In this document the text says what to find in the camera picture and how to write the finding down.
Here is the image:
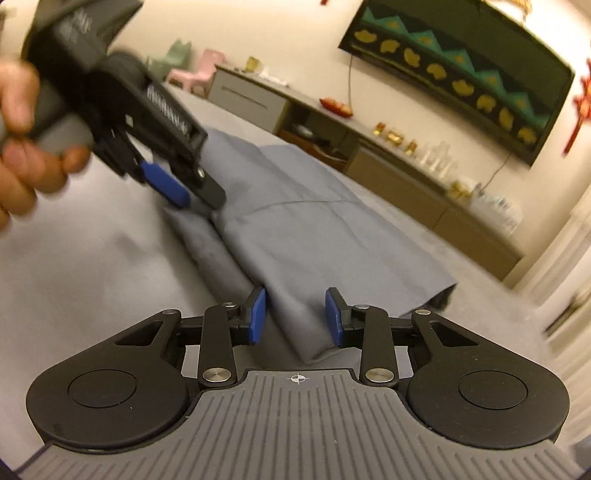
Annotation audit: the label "clear glassware set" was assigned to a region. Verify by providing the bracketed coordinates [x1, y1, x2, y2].
[471, 185, 523, 237]

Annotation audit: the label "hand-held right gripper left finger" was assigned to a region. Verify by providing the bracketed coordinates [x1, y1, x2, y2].
[115, 286, 269, 387]

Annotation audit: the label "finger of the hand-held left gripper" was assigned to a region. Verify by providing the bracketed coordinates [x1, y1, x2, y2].
[175, 157, 227, 211]
[139, 159, 191, 209]

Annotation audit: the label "gold white ornament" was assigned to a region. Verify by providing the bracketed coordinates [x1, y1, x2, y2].
[450, 177, 481, 204]

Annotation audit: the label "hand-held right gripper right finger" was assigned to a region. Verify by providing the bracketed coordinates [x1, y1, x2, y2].
[324, 287, 479, 387]

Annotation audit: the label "wall-mounted television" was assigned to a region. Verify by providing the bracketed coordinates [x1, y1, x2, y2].
[338, 0, 576, 168]

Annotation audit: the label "red gold table ornament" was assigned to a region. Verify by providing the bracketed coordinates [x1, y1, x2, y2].
[318, 96, 354, 117]

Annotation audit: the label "grey pants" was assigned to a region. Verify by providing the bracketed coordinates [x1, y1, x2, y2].
[161, 129, 459, 366]

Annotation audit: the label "cream curtain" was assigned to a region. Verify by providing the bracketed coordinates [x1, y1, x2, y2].
[512, 180, 591, 342]

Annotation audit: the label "pink plastic chair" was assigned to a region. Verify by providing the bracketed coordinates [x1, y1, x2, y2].
[165, 48, 228, 100]

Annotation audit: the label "green plastic chair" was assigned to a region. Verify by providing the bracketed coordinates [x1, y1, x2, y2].
[147, 39, 193, 82]

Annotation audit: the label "person's left hand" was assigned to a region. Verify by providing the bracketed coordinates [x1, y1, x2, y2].
[0, 58, 92, 232]

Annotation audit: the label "long low tv cabinet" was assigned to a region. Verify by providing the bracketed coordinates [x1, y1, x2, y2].
[208, 64, 526, 283]

